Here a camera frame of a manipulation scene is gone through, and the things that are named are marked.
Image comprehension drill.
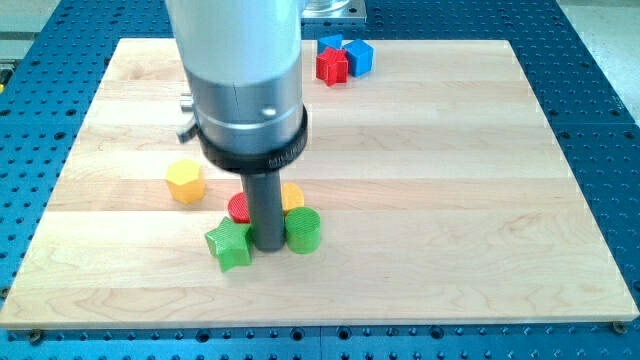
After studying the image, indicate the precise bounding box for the yellow heart block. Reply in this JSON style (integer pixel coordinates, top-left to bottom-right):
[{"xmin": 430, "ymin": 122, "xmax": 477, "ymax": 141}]
[{"xmin": 281, "ymin": 182, "xmax": 305, "ymax": 215}]

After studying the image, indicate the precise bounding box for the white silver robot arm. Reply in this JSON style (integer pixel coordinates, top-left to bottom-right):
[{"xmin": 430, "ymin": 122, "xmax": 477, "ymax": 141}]
[{"xmin": 166, "ymin": 0, "xmax": 307, "ymax": 175}]

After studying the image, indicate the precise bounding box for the yellow hexagon block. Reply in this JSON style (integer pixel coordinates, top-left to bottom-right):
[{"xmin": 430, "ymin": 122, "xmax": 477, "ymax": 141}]
[{"xmin": 165, "ymin": 159, "xmax": 206, "ymax": 204}]

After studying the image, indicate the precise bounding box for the green cylinder block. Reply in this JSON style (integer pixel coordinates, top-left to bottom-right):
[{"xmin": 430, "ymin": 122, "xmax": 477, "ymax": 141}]
[{"xmin": 285, "ymin": 207, "xmax": 321, "ymax": 254}]

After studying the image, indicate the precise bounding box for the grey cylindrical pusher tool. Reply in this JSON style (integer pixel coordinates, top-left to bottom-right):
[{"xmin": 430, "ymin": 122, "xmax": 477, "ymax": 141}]
[{"xmin": 241, "ymin": 171, "xmax": 285, "ymax": 252}]

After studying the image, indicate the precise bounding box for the red round block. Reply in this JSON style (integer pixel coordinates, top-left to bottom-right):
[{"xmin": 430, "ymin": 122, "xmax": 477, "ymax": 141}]
[{"xmin": 227, "ymin": 192, "xmax": 250, "ymax": 224}]

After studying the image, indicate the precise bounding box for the green star block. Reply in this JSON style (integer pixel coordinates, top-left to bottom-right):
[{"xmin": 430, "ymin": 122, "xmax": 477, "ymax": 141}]
[{"xmin": 205, "ymin": 217, "xmax": 252, "ymax": 272}]

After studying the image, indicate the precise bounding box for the red star block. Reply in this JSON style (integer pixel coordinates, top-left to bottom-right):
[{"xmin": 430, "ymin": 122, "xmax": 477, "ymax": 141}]
[{"xmin": 316, "ymin": 47, "xmax": 349, "ymax": 86}]

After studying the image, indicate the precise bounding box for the light wooden board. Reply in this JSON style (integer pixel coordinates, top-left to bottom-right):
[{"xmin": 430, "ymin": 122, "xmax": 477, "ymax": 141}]
[{"xmin": 1, "ymin": 39, "xmax": 639, "ymax": 329}]

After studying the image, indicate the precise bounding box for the blue cube block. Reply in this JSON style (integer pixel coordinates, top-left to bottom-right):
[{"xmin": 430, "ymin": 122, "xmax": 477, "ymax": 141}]
[{"xmin": 343, "ymin": 39, "xmax": 374, "ymax": 77}]

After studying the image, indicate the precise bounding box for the blue triangle block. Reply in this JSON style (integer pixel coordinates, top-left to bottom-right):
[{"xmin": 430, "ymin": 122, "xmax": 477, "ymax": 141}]
[{"xmin": 317, "ymin": 34, "xmax": 343, "ymax": 55}]

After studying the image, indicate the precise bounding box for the blue perforated metal table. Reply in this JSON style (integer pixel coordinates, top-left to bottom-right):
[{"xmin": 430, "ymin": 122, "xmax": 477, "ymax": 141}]
[{"xmin": 1, "ymin": 1, "xmax": 639, "ymax": 359}]

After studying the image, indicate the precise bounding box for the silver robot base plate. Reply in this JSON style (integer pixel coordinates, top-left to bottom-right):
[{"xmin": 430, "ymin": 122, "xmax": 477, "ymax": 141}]
[{"xmin": 302, "ymin": 0, "xmax": 367, "ymax": 24}]

